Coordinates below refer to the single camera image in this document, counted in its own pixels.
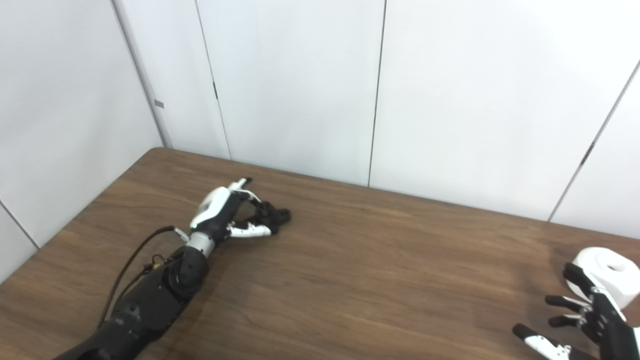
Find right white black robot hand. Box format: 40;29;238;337
512;262;640;360

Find black plastic holder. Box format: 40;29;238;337
245;201;292;236

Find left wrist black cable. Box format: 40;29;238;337
96;225;191;329

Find left arm yellow plug wire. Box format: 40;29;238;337
117;254;173;301

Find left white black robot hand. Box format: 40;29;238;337
189;177;273;242

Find round white plastic piece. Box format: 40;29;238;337
566;247;640;310

